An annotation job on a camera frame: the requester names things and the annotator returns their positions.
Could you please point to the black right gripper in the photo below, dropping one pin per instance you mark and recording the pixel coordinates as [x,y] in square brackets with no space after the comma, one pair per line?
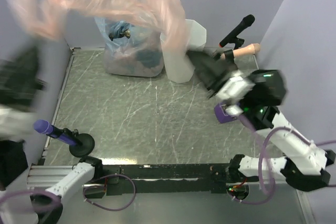
[205,67]

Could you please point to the pink plastic trash bag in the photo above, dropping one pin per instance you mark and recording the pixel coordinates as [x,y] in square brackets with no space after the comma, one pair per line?
[45,18]

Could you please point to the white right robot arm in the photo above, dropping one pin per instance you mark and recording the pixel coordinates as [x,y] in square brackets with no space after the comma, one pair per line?
[254,99]

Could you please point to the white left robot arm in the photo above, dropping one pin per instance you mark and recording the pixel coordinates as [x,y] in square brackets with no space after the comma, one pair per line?
[19,203]

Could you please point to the white plastic trash bin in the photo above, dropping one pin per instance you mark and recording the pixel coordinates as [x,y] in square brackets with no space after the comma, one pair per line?
[177,65]

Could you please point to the beige microphone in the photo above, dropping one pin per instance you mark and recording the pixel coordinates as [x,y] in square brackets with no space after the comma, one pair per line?
[251,49]

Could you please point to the purple box stand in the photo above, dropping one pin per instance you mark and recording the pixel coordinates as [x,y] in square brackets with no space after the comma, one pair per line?
[221,115]

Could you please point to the black microphone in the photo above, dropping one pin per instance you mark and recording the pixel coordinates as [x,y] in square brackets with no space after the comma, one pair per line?
[232,38]

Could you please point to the large blue plastic bag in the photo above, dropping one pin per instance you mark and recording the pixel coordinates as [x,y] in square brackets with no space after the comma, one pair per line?
[139,56]

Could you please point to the crumpled blue plastic bag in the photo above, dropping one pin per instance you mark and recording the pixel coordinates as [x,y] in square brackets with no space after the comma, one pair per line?
[119,29]

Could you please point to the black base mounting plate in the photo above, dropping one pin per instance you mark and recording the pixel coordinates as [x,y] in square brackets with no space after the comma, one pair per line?
[166,178]

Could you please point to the purple microphone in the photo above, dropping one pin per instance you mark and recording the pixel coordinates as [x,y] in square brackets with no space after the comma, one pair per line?
[65,135]

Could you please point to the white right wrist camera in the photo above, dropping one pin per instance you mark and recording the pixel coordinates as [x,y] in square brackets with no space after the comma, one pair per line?
[234,90]

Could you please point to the aluminium rail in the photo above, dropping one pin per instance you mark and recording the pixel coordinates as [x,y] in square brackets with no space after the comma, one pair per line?
[49,176]

